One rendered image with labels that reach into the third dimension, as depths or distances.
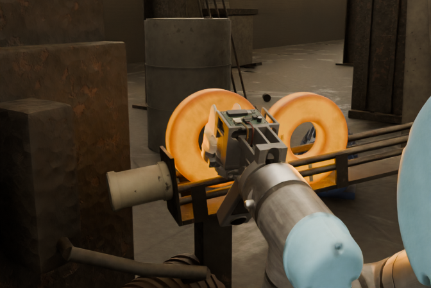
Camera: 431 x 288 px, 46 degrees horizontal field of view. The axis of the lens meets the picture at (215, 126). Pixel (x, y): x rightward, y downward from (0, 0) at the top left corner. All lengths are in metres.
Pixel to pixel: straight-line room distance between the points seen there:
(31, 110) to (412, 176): 0.54
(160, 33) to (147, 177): 2.52
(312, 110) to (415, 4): 2.27
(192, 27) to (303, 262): 2.74
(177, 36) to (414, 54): 1.39
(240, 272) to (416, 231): 1.66
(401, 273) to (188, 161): 0.35
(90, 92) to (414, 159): 0.69
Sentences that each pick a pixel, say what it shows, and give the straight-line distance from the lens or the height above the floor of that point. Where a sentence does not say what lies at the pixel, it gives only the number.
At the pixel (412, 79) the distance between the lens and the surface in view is 3.07.
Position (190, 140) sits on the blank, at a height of 0.74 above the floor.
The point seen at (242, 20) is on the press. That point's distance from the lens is 8.53.
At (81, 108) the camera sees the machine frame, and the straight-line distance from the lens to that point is 0.89.
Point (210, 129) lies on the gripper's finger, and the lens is 0.74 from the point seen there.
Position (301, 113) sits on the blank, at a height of 0.77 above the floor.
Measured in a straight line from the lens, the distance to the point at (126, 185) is 0.74.
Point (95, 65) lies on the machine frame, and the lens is 0.90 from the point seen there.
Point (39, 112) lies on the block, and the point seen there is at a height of 0.79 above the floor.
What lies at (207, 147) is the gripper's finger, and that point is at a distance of 0.70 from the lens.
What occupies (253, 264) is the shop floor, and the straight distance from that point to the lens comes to 1.96.
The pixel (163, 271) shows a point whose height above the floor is 0.56.
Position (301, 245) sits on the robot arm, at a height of 0.71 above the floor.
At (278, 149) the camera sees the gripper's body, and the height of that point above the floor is 0.77.
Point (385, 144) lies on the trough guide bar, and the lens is 0.89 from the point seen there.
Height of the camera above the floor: 0.93
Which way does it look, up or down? 13 degrees down
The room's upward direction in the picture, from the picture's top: straight up
